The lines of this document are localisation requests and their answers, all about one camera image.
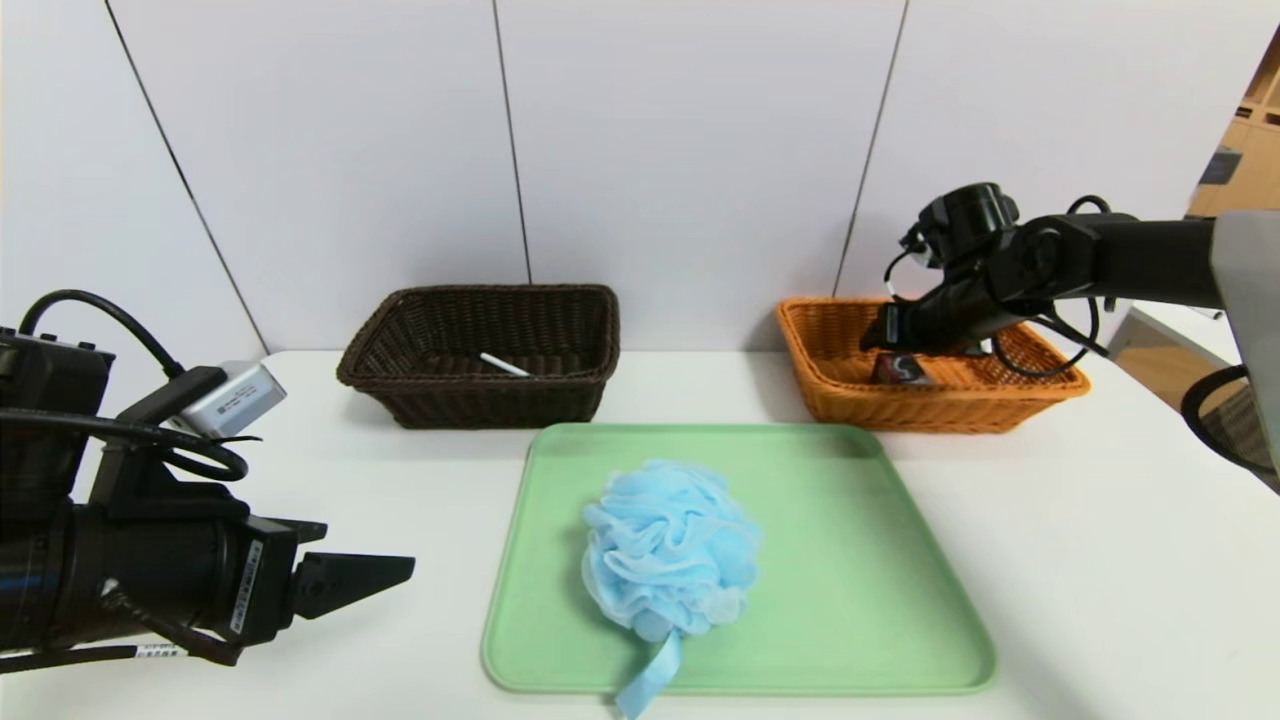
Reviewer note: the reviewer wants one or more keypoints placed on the black chewing gum box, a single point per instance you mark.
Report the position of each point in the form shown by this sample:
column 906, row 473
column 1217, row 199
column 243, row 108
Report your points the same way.
column 903, row 370

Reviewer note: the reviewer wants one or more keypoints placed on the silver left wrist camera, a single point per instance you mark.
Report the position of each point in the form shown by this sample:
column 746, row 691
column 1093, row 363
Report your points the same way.
column 235, row 400

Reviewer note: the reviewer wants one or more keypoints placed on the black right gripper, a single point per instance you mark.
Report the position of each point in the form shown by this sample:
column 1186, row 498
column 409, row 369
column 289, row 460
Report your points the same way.
column 892, row 326

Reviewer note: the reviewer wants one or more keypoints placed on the white background table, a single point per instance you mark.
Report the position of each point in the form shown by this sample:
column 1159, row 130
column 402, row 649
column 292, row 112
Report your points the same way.
column 1170, row 325

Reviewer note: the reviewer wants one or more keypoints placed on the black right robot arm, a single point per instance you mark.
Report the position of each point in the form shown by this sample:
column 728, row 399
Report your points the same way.
column 1150, row 255

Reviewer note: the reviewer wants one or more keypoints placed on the wooden shelf unit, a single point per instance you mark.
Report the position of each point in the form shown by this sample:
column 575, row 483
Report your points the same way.
column 1250, row 150

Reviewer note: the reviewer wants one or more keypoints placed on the light blue mesh bath loofah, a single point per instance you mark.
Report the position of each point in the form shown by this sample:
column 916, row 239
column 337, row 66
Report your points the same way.
column 665, row 545

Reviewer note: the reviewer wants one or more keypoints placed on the dark brown wicker basket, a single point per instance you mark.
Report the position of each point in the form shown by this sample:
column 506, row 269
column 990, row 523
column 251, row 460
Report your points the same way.
column 500, row 405

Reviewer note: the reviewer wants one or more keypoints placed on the orange wicker basket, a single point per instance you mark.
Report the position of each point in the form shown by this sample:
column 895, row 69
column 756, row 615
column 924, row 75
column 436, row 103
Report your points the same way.
column 850, row 400

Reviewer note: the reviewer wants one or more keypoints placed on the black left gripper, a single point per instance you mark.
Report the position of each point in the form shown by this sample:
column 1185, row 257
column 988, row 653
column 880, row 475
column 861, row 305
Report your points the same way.
column 262, row 583

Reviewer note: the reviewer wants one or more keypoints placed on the white pen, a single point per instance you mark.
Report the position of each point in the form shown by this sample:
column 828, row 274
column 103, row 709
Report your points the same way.
column 505, row 365

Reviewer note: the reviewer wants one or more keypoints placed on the black office chair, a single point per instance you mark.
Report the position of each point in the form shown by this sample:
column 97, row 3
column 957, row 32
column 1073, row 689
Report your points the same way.
column 1225, row 430

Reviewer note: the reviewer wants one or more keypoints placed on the light green plastic tray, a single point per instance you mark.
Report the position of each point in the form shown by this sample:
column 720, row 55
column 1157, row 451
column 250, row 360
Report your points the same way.
column 850, row 600

